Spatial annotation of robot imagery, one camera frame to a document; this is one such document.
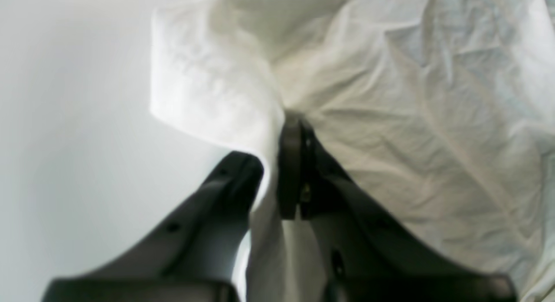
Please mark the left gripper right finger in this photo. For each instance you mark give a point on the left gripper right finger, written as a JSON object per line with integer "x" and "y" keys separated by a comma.
{"x": 368, "y": 256}

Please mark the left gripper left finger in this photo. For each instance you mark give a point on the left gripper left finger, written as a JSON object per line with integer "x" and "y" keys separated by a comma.
{"x": 189, "y": 256}

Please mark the white printed T-shirt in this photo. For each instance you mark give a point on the white printed T-shirt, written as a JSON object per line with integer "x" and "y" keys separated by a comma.
{"x": 441, "y": 110}

